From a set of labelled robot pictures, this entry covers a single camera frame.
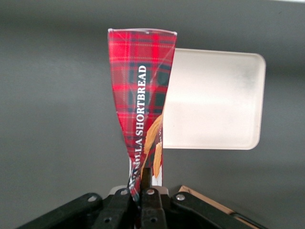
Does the red tartan shortbread cookie box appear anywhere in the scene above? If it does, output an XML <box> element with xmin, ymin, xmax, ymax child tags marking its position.
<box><xmin>107</xmin><ymin>28</ymin><xmax>178</xmax><ymax>200</ymax></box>

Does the beige rectangular plastic tray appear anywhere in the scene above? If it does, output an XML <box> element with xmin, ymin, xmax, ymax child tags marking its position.
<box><xmin>163</xmin><ymin>48</ymin><xmax>267</xmax><ymax>151</ymax></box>

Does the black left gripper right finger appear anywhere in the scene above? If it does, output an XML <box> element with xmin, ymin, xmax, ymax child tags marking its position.
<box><xmin>139</xmin><ymin>167</ymin><xmax>265</xmax><ymax>229</ymax></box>

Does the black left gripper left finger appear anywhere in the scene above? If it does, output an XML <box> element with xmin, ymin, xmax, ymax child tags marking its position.
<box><xmin>20</xmin><ymin>187</ymin><xmax>139</xmax><ymax>229</ymax></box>

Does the wooden two-drawer cabinet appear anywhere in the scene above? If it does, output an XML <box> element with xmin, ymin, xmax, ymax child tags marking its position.
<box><xmin>178</xmin><ymin>185</ymin><xmax>263</xmax><ymax>229</ymax></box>

